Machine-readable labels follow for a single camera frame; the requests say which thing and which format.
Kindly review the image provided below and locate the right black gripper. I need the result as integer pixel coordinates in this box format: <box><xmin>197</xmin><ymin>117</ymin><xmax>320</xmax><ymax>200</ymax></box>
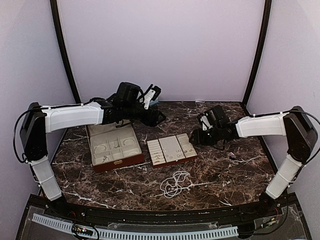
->
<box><xmin>189</xmin><ymin>125</ymin><xmax>222</xmax><ymax>146</ymax></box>

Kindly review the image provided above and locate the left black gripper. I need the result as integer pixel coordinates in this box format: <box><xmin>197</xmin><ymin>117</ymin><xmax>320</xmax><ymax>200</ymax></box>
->
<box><xmin>123</xmin><ymin>100</ymin><xmax>166</xmax><ymax>127</ymax></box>

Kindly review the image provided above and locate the large red jewelry box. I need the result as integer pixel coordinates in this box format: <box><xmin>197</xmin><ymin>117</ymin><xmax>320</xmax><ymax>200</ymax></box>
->
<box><xmin>86</xmin><ymin>122</ymin><xmax>145</xmax><ymax>173</ymax></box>

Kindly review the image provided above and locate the small red jewelry tray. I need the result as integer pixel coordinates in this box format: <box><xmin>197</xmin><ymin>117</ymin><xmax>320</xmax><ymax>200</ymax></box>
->
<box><xmin>147</xmin><ymin>133</ymin><xmax>198</xmax><ymax>168</ymax></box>

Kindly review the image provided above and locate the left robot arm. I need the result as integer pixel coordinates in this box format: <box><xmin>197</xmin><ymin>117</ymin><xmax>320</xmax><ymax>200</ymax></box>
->
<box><xmin>16</xmin><ymin>82</ymin><xmax>166</xmax><ymax>218</ymax></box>

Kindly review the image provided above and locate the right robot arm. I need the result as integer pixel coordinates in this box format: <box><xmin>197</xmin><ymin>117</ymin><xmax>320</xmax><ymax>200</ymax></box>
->
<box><xmin>189</xmin><ymin>105</ymin><xmax>320</xmax><ymax>217</ymax></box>

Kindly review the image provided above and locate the light blue faceted cup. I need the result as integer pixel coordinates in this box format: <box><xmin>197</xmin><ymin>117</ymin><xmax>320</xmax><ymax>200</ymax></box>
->
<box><xmin>149</xmin><ymin>98</ymin><xmax>159</xmax><ymax>107</ymax></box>

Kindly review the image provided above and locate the long white pearl necklace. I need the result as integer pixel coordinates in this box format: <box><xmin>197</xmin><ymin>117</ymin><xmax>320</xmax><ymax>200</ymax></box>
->
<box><xmin>160</xmin><ymin>170</ymin><xmax>192</xmax><ymax>200</ymax></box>

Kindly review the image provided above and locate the white cable duct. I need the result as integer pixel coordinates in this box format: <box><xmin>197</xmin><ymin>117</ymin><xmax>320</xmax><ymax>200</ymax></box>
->
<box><xmin>31</xmin><ymin>213</ymin><xmax>239</xmax><ymax>240</ymax></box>

